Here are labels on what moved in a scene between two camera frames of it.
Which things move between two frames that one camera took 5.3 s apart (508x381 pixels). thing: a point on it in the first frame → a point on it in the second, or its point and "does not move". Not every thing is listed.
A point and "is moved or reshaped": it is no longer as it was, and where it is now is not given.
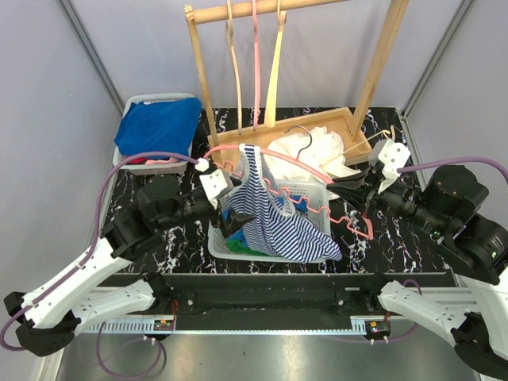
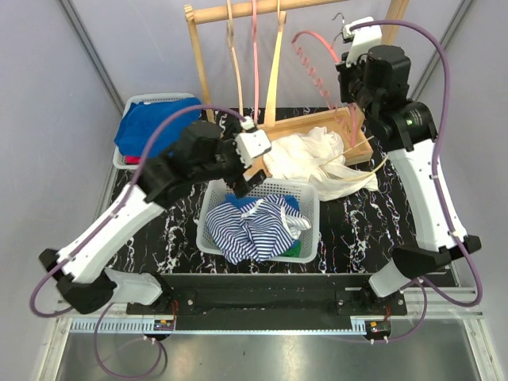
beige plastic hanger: [228, 28] does not move
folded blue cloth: [164, 126] does not move
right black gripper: [355, 195] → [344, 71]
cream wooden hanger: [270, 113] does not move
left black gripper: [234, 224] → [237, 182]
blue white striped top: [276, 228] is moved or reshaped
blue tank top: [299, 202] → [241, 201]
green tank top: [241, 248] → [294, 252]
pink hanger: [256, 82] does not move
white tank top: [317, 147] does not move
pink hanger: [363, 226] → [350, 112]
